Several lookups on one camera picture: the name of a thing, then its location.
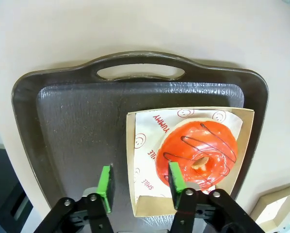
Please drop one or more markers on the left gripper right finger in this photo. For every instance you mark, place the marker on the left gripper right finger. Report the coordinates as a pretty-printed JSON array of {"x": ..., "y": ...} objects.
[{"x": 177, "y": 184}]

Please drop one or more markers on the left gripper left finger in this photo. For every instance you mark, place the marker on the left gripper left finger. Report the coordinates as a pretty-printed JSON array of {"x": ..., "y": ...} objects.
[{"x": 106, "y": 184}]

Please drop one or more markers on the red glazed donut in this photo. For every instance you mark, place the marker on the red glazed donut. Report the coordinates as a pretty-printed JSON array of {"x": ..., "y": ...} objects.
[{"x": 200, "y": 145}]

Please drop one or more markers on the white printed paper liner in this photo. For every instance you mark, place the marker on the white printed paper liner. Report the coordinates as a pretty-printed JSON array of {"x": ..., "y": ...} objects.
[
  {"x": 277, "y": 212},
  {"x": 147, "y": 131}
]

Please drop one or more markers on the brown cardboard food box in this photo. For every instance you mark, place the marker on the brown cardboard food box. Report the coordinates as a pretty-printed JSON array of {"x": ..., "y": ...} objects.
[
  {"x": 263, "y": 201},
  {"x": 246, "y": 145}
]

